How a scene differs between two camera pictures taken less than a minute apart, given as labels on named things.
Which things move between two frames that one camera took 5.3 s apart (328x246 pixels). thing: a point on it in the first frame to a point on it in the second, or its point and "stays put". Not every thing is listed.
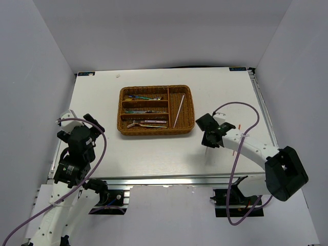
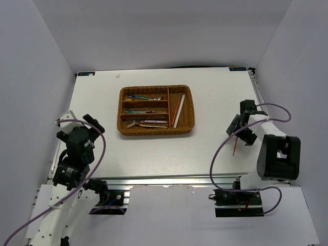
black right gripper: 205,142 to 249,138
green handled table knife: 135,111 stays put
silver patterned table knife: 156,111 stays put
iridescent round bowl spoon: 131,96 stays put
